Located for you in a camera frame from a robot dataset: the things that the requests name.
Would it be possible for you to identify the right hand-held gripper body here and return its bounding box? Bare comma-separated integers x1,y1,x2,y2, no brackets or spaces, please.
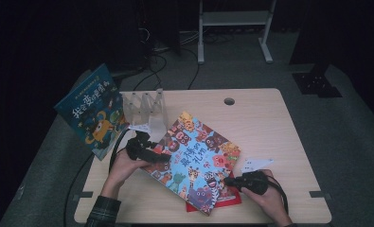
237,158,275,196

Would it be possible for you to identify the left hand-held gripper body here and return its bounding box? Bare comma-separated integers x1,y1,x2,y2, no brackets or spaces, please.
126,123,159,163

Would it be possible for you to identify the colourful animal picture book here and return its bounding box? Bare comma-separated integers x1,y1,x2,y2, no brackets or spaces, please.
142,111,242,218

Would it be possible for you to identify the clear acrylic book rack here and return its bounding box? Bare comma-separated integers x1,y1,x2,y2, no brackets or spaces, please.
120,88,169,144

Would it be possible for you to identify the blue monster picture book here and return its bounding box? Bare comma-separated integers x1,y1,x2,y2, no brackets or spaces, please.
53,62,131,162

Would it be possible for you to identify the person's right hand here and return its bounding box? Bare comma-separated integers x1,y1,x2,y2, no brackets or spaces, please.
240,169,294,227

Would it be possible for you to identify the person's left hand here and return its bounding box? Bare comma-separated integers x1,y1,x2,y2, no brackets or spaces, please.
100,148,151,201

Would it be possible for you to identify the black stand with flat base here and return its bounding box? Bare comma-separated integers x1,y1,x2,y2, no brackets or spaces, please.
288,0,344,98

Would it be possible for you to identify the white metal stand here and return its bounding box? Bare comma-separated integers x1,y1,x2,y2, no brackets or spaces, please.
197,0,277,64

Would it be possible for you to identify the right hand-held gripper black cable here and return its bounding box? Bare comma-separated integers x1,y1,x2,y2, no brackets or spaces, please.
265,174,290,216

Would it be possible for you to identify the grey table bracket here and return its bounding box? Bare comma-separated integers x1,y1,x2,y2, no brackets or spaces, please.
309,190,333,200
72,190,94,201

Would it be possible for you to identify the black floor cable beside table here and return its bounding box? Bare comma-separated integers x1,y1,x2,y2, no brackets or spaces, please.
62,152,96,227

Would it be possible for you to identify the looped black floor cable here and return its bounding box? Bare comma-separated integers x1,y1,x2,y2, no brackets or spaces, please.
133,53,169,92

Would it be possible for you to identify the long black floor cable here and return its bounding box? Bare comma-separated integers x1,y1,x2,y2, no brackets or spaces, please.
178,46,202,91

